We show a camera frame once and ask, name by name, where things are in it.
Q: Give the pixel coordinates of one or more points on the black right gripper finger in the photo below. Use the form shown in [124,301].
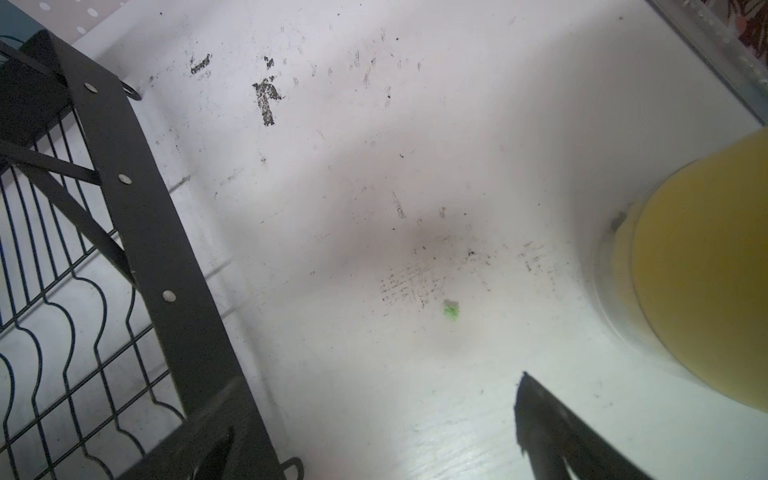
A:
[559,444]

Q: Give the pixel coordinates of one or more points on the yellow marker cup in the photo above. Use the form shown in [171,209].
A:
[680,274]

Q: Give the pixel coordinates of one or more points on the black wire dish rack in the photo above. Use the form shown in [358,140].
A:
[115,361]

